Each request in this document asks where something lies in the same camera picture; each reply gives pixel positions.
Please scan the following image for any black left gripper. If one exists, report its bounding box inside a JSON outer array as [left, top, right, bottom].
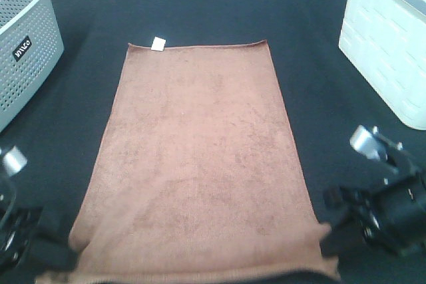
[[1, 207, 77, 271]]

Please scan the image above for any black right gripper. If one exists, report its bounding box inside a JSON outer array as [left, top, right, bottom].
[[319, 169, 425, 257]]

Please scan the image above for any brown towel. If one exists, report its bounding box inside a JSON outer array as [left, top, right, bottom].
[[35, 41, 339, 283]]

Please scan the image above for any grey perforated laundry basket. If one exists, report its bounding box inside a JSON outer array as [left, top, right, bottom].
[[1, 0, 64, 129]]

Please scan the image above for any white storage bin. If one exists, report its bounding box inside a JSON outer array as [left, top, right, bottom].
[[338, 0, 425, 130]]

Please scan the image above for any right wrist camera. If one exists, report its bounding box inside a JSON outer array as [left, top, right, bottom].
[[349, 124, 403, 164]]

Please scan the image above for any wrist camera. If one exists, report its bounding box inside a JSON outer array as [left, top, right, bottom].
[[349, 124, 403, 164], [1, 146, 27, 178]]

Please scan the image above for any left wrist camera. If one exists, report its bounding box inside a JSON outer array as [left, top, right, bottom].
[[1, 146, 27, 178]]

